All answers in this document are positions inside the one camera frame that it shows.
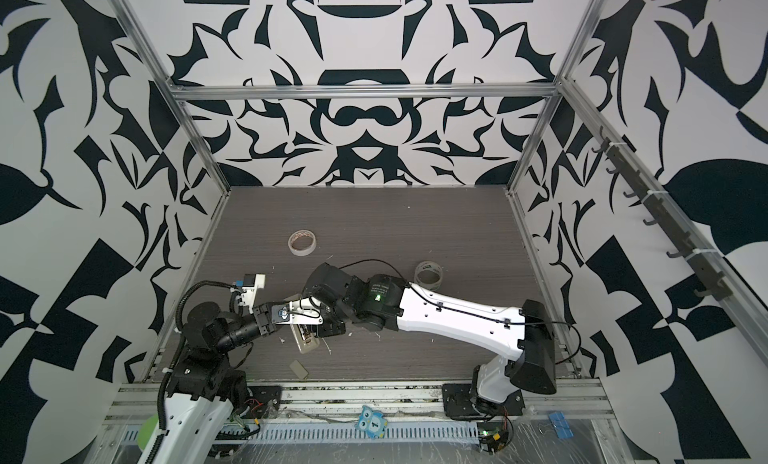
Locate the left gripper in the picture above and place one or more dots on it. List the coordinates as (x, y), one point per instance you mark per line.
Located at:
(269, 319)

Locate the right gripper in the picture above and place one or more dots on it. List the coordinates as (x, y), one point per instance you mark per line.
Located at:
(328, 330)

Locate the white remote control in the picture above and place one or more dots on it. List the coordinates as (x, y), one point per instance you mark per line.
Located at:
(305, 338)

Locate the grey battery cover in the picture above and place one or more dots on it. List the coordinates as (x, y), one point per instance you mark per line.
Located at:
(300, 372)

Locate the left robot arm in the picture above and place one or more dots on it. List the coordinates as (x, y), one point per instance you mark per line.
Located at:
(203, 393)

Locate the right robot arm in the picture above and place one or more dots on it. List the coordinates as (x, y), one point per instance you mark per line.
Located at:
(521, 338)

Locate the white masking tape roll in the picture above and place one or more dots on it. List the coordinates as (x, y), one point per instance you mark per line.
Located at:
(302, 243)

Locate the clear tape roll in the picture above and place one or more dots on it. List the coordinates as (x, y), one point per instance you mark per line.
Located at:
(428, 275)

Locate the green push button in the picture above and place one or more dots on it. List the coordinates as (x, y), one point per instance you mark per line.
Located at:
(146, 432)

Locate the small electronics board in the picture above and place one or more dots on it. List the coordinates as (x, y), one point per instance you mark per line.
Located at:
(494, 436)

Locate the blue tape piece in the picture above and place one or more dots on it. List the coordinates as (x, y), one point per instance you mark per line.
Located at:
(561, 425)

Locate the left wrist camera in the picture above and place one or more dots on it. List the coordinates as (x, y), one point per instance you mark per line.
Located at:
(243, 298)

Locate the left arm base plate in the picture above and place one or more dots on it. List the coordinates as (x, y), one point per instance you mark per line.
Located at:
(263, 401)

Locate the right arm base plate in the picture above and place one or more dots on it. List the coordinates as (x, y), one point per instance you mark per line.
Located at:
(461, 404)

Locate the white slotted cable duct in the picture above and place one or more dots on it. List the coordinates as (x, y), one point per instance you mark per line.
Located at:
(465, 433)

